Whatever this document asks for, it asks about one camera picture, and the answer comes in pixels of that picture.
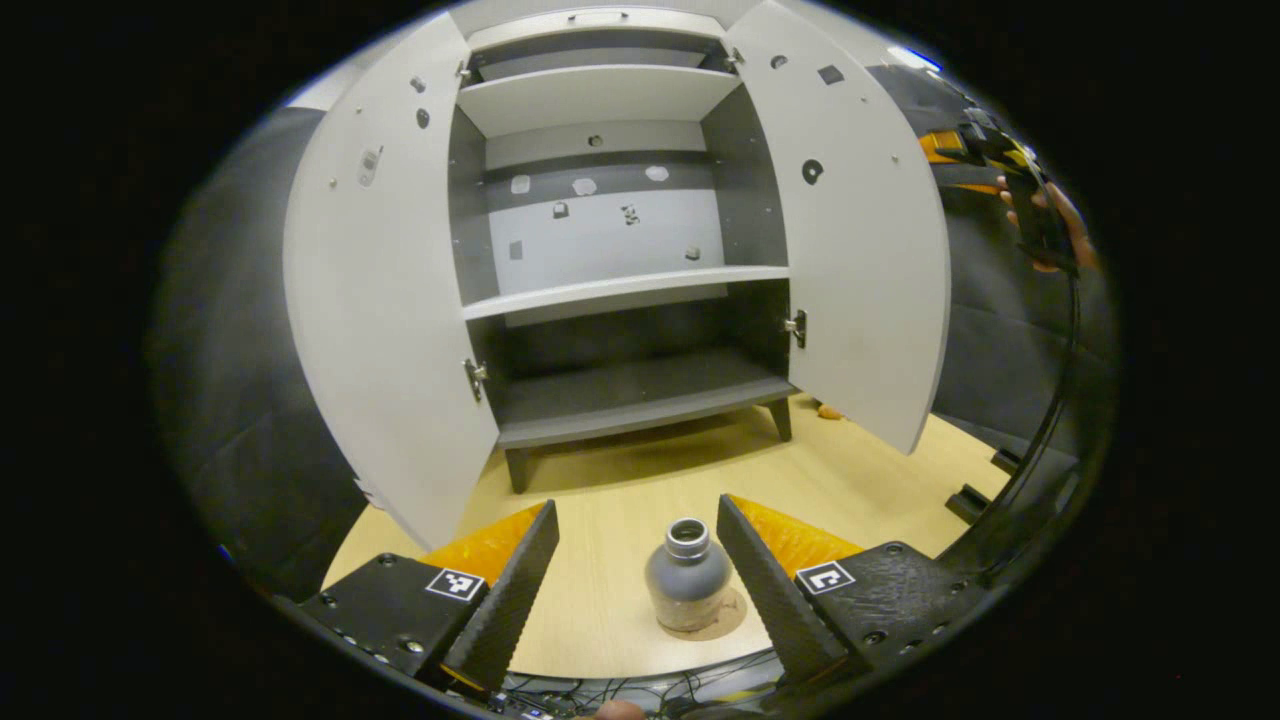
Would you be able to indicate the grey cabinet door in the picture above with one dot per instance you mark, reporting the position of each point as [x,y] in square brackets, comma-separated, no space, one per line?
[860,270]
[390,300]

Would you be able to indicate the round brown coaster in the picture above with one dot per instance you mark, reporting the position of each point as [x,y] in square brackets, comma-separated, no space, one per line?
[732,612]

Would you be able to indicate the silver bottle with printed label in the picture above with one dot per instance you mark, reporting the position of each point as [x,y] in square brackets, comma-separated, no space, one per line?
[685,590]

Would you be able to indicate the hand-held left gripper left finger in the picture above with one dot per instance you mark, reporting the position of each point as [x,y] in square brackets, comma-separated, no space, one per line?
[515,590]

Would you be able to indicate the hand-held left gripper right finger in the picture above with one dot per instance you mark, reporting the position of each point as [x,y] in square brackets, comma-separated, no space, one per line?
[765,590]

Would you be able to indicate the black bracket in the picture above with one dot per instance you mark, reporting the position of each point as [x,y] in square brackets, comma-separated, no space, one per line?
[968,503]
[1005,461]

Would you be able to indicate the black backdrop cloth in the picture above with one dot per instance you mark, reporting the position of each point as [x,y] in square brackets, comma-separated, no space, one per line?
[250,400]

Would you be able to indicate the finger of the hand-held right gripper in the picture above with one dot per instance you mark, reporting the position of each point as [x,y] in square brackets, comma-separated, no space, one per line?
[940,150]

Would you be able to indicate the small ceiling light panel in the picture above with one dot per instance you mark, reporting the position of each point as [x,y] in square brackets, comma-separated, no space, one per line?
[915,58]

